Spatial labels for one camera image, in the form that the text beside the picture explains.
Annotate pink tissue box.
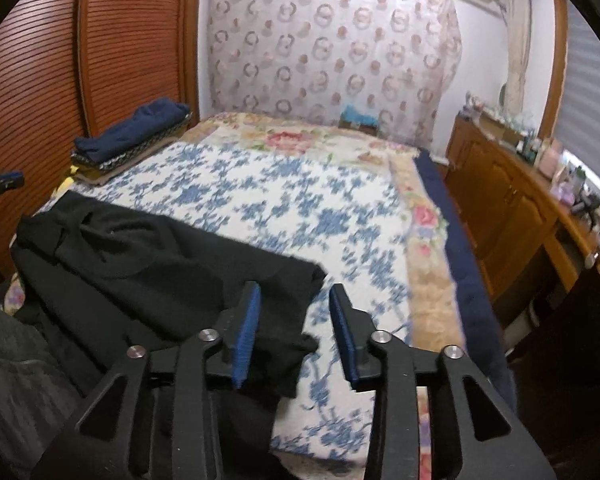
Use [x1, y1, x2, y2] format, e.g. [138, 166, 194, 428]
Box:
[540, 140, 565, 178]

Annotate floral bed blanket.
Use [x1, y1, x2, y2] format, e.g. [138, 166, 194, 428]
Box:
[2, 110, 463, 480]

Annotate beige tied curtain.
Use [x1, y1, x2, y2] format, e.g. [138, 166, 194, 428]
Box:
[500, 0, 531, 111]

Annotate black printed t-shirt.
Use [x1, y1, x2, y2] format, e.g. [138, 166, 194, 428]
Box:
[10, 191, 328, 466]

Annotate navy folded clothes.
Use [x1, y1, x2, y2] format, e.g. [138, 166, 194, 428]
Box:
[74, 97, 191, 165]

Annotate circle-patterned sheer curtain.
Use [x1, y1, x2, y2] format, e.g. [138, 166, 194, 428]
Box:
[201, 0, 463, 143]

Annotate wooden cabinet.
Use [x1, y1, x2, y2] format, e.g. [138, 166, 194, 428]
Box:
[445, 115, 600, 321]

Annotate dark grey cloth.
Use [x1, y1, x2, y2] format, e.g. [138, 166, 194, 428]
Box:
[0, 307, 86, 480]

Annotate wooden louvered wardrobe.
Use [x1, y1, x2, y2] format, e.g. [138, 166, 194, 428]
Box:
[0, 0, 203, 281]

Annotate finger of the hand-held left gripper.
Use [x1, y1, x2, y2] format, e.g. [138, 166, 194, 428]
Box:
[0, 171, 26, 201]

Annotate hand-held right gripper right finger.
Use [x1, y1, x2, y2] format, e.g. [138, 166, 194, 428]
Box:
[328, 284, 556, 480]

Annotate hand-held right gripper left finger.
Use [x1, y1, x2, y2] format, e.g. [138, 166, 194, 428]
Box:
[30, 281, 263, 480]

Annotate navy bed sheet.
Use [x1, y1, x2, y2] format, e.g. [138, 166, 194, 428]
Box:
[414, 150, 518, 411]

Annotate patterned folded cloth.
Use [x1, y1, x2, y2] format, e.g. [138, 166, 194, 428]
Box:
[70, 112, 193, 187]

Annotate grey window blind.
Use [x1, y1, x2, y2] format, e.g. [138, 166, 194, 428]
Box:
[562, 10, 600, 196]

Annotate blue cloth bundle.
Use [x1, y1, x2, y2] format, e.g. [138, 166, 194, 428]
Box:
[339, 104, 381, 131]

